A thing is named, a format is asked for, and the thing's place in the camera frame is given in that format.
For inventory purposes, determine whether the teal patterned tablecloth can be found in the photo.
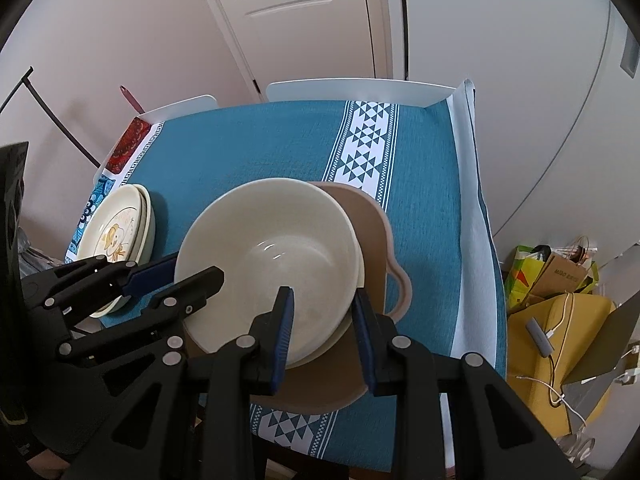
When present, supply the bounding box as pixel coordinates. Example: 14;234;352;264
117;99;508;466

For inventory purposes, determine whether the cream bowl with yellow print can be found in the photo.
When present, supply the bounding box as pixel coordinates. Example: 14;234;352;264
174;177;363;356

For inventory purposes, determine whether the brown paper bag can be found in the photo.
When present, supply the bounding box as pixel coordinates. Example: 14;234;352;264
530;252;596;306

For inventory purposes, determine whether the white underlay cloth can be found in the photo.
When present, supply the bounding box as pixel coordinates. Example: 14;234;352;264
447;78;508;361

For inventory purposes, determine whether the grey adapter hub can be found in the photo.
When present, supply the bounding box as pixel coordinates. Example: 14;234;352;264
524;317;556;353

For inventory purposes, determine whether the yellow cardboard box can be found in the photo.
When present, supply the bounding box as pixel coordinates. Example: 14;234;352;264
505;292;618;436

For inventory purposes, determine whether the white door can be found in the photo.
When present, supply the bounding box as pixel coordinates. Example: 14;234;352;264
190;0;406;106

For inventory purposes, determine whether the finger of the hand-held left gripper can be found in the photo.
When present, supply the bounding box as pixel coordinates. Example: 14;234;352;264
21;253;180;330
56;266;225;361

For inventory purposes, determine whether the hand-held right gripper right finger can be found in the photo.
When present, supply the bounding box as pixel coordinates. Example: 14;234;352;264
352;289;588;480

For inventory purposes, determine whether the person's left forearm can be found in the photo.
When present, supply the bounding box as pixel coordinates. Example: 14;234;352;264
0;425;83;480

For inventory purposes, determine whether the grey plastic bag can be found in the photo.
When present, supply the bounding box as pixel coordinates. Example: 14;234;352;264
17;227;66;267

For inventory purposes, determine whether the white cable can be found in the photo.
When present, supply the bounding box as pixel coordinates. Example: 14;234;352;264
520;292;588;426

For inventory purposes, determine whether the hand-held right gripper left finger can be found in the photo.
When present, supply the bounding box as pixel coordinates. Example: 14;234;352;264
75;286;296;480

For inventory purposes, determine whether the green yellow shopping bag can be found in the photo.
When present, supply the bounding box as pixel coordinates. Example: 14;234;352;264
505;245;551;311

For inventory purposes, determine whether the tan bowl with handles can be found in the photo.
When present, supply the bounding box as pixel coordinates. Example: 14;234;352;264
182;181;413;413

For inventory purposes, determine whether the grey laptop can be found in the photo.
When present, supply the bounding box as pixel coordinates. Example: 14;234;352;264
560;290;640;386

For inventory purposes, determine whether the black clothes rack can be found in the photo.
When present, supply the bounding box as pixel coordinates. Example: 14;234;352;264
0;66;101;168

